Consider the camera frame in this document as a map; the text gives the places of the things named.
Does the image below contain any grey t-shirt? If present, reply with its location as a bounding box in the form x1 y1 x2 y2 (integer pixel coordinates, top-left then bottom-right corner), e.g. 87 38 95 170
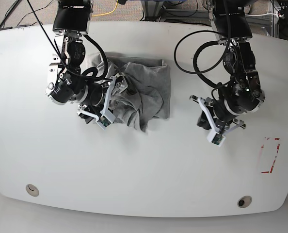
82 52 172 133

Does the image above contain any left table cable grommet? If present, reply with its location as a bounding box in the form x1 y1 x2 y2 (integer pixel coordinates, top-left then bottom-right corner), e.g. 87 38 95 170
26 184 39 197

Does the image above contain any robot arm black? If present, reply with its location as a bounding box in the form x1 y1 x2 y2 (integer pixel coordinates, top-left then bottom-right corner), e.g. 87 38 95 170
45 0 129 129
190 0 265 146

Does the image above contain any red tape rectangle marking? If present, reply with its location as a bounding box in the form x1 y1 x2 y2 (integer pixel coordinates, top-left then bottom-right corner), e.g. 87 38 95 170
258 137 281 174

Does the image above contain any yellow cable on floor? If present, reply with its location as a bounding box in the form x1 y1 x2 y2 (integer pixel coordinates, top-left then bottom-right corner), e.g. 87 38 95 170
92 2 117 17

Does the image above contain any white cable on floor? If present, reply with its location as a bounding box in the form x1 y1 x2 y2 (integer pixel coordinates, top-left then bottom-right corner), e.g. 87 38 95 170
245 12 278 18

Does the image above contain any table cable grommet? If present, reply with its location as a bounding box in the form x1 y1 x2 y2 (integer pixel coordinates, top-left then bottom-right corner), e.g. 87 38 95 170
237 196 252 208
26 184 39 197

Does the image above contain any right table cable grommet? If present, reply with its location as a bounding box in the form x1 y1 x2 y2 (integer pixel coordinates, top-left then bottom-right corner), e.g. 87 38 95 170
237 196 252 208

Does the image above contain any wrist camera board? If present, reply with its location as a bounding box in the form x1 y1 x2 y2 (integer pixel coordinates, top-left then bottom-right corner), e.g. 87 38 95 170
96 116 116 130
207 131 226 147

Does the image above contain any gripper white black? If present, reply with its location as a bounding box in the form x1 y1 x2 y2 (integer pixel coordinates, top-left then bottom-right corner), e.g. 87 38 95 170
190 95 246 137
76 74 137 124

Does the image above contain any aluminium frame stand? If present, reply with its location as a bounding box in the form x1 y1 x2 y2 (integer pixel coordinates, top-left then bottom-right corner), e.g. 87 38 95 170
140 0 164 21

